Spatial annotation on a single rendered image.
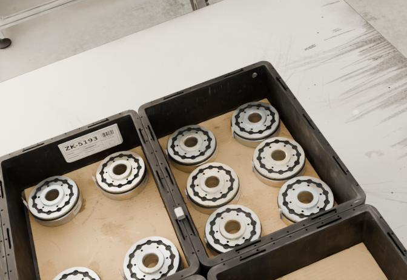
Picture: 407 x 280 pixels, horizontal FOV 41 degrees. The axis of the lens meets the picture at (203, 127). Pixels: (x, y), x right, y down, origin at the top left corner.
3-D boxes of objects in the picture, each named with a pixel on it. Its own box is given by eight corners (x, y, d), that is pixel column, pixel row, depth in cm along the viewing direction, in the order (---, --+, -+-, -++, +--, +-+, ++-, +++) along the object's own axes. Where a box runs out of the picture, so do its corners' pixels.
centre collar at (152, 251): (133, 256, 97) (132, 254, 97) (158, 244, 98) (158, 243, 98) (143, 279, 94) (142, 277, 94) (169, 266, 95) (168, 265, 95)
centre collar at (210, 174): (196, 178, 107) (195, 176, 106) (219, 170, 107) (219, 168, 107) (205, 197, 104) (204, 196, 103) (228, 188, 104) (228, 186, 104)
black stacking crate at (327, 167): (148, 143, 121) (137, 108, 113) (269, 97, 125) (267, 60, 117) (213, 300, 95) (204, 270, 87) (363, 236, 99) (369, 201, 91)
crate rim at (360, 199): (137, 114, 114) (135, 106, 112) (268, 66, 118) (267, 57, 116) (205, 276, 88) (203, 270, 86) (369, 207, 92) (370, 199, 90)
